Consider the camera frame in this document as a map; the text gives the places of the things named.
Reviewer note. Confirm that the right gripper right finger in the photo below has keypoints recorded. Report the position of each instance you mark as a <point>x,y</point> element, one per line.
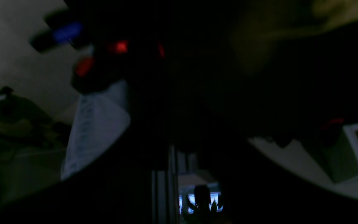
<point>309,82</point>

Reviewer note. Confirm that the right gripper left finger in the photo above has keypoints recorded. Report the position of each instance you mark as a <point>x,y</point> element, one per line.
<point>129,183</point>

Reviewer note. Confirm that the camouflage t-shirt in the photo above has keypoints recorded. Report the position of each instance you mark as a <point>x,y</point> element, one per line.
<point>263,24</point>

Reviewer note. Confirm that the orange clamp far right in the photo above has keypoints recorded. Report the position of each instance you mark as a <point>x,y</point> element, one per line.
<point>137,61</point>

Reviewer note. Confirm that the white paper sheet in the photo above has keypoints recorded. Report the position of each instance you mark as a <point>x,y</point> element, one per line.
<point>100,119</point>

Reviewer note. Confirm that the blue clamp top right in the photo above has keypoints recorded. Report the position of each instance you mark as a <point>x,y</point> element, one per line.
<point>64,28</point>

